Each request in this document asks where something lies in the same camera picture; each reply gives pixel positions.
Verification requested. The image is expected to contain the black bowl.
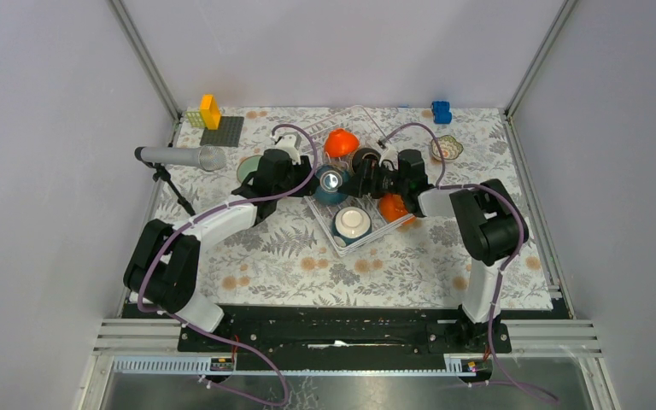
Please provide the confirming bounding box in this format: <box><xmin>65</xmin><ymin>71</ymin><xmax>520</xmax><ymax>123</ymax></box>
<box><xmin>348</xmin><ymin>147</ymin><xmax>381</xmax><ymax>173</ymax></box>

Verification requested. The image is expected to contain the silver microphone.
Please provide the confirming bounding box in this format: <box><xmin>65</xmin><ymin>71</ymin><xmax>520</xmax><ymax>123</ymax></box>
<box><xmin>134</xmin><ymin>145</ymin><xmax>227</xmax><ymax>172</ymax></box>

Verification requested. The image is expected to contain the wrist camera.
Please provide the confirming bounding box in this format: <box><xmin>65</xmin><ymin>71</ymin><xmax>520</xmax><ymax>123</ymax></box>
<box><xmin>378</xmin><ymin>141</ymin><xmax>398</xmax><ymax>171</ymax></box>
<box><xmin>272</xmin><ymin>132</ymin><xmax>302</xmax><ymax>165</ymax></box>

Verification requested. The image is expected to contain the orange bowl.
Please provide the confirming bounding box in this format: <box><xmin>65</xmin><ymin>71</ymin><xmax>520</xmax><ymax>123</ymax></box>
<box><xmin>378</xmin><ymin>194</ymin><xmax>416</xmax><ymax>226</ymax></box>
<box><xmin>324</xmin><ymin>128</ymin><xmax>360</xmax><ymax>158</ymax></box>

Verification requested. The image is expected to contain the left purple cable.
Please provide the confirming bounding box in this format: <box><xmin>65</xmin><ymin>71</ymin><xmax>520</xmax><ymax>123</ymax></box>
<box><xmin>136</xmin><ymin>123</ymin><xmax>319</xmax><ymax>407</ymax></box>

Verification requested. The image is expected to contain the yellow building block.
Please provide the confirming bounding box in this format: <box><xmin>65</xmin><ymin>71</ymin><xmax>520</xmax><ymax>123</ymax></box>
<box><xmin>199</xmin><ymin>94</ymin><xmax>221</xmax><ymax>131</ymax></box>

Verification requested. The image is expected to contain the small white floral bowl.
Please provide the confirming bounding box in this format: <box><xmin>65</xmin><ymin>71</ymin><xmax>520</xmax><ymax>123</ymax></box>
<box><xmin>429</xmin><ymin>134</ymin><xmax>464</xmax><ymax>161</ymax></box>

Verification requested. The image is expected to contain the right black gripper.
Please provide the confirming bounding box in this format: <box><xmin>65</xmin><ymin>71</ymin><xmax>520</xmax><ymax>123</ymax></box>
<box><xmin>338</xmin><ymin>159</ymin><xmax>408</xmax><ymax>199</ymax></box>

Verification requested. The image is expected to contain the mint green bowl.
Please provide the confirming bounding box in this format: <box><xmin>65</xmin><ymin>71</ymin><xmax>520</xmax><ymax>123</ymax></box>
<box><xmin>237</xmin><ymin>155</ymin><xmax>262</xmax><ymax>184</ymax></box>

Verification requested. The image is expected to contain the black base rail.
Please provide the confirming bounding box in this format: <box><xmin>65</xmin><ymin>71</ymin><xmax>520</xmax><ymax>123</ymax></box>
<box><xmin>178</xmin><ymin>302</ymin><xmax>513</xmax><ymax>372</ymax></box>

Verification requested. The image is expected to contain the blue glazed bowl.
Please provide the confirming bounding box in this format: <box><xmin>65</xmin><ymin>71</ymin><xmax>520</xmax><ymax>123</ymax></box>
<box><xmin>313</xmin><ymin>165</ymin><xmax>349</xmax><ymax>206</ymax></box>

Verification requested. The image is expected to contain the blue building block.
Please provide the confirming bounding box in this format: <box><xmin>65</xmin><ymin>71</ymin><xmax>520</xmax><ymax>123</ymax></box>
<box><xmin>430</xmin><ymin>100</ymin><xmax>453</xmax><ymax>125</ymax></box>

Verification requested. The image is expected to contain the grey building baseplate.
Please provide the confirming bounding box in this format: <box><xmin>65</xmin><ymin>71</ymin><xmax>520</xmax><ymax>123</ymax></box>
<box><xmin>200</xmin><ymin>116</ymin><xmax>244</xmax><ymax>148</ymax></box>

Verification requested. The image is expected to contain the teal and white bowl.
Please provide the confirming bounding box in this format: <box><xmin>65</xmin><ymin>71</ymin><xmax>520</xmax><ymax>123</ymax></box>
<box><xmin>331</xmin><ymin>207</ymin><xmax>372</xmax><ymax>248</ymax></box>

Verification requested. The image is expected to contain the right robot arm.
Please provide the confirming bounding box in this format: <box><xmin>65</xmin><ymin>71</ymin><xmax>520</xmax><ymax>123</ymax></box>
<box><xmin>340</xmin><ymin>149</ymin><xmax>529</xmax><ymax>352</ymax></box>

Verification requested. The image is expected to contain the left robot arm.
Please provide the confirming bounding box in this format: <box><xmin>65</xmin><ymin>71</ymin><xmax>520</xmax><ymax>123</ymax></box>
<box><xmin>123</xmin><ymin>149</ymin><xmax>318</xmax><ymax>351</ymax></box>

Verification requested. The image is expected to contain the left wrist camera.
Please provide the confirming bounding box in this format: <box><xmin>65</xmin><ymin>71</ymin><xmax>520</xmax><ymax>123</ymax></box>
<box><xmin>272</xmin><ymin>132</ymin><xmax>302</xmax><ymax>165</ymax></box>

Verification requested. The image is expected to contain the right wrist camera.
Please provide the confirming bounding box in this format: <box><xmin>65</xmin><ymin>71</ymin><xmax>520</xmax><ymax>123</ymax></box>
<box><xmin>378</xmin><ymin>141</ymin><xmax>398</xmax><ymax>171</ymax></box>

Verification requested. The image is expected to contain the light green building block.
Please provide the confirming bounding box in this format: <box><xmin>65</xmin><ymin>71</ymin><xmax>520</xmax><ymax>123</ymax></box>
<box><xmin>184</xmin><ymin>110</ymin><xmax>206</xmax><ymax>128</ymax></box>

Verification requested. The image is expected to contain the white wire dish rack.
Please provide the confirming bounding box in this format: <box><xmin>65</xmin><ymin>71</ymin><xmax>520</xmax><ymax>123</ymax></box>
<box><xmin>305</xmin><ymin>106</ymin><xmax>406</xmax><ymax>256</ymax></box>

